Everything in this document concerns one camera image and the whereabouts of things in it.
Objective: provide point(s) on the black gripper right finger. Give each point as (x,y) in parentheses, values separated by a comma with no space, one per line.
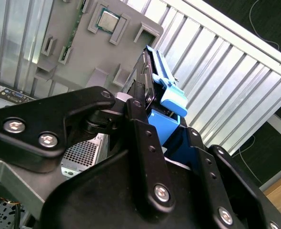
(214,181)

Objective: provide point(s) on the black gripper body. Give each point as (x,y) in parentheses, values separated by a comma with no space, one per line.
(102,195)

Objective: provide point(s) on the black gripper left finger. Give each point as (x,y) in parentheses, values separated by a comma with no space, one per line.
(35,114)

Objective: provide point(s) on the hard disk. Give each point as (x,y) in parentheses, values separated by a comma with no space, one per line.
(172,100)

